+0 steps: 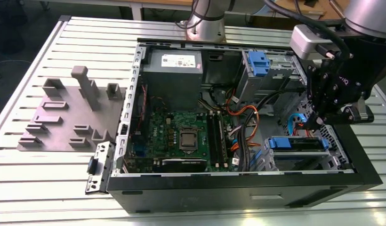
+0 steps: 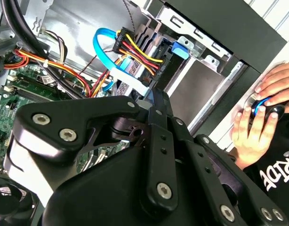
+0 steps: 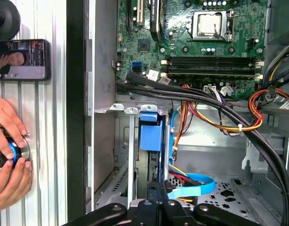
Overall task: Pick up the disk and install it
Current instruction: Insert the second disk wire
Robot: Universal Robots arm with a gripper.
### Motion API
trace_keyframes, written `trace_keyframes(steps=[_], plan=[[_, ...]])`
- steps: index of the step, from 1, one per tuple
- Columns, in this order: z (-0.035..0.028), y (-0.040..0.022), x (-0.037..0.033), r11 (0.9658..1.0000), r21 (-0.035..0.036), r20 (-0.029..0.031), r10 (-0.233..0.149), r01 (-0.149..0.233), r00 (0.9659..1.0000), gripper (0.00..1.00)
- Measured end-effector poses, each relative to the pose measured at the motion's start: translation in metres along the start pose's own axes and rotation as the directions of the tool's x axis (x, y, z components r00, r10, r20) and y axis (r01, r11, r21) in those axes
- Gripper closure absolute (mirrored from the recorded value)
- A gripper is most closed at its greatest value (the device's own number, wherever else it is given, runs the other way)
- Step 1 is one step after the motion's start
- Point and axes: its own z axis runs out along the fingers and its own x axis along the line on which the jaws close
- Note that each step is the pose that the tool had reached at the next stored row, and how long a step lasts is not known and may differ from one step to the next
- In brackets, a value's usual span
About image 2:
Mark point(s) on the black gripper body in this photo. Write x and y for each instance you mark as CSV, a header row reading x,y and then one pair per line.
x,y
99,200

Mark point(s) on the hard disk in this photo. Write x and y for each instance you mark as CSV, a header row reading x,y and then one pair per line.
x,y
180,48

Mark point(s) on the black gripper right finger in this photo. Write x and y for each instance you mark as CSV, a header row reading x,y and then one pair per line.
x,y
194,150

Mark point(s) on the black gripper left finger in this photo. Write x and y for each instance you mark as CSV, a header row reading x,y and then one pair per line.
x,y
64,113

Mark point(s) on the person right hand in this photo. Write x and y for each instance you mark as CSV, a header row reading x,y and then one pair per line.
x,y
281,82

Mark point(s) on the person left hand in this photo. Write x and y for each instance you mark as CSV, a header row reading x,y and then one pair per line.
x,y
250,141

